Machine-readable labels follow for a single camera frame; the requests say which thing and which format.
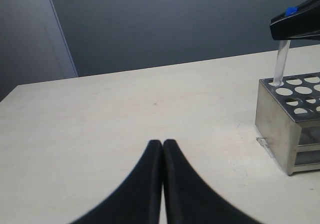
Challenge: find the blue capped tube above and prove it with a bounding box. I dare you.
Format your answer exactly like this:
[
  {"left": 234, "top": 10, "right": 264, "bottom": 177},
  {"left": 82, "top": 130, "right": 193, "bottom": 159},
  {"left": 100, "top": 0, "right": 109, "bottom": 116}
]
[{"left": 272, "top": 6, "right": 298, "bottom": 87}]

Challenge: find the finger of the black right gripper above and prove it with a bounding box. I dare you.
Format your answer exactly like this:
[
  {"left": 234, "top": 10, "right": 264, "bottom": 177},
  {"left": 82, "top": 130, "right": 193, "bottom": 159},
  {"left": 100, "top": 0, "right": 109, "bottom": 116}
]
[{"left": 269, "top": 0, "right": 320, "bottom": 41}]

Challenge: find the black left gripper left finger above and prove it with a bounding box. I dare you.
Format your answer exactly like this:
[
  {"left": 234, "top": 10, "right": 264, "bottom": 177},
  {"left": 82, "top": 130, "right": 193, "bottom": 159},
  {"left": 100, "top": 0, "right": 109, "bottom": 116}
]
[{"left": 73, "top": 140, "right": 163, "bottom": 224}]

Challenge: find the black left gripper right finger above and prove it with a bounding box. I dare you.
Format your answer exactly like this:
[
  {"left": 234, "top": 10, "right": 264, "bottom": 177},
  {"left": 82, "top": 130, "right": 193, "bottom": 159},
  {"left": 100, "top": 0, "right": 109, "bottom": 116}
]
[{"left": 163, "top": 139, "right": 258, "bottom": 224}]

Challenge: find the stainless steel test tube rack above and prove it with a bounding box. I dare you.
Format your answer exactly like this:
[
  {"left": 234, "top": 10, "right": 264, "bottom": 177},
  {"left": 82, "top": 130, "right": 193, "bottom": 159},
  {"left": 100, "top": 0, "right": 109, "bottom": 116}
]
[{"left": 255, "top": 72, "right": 320, "bottom": 176}]

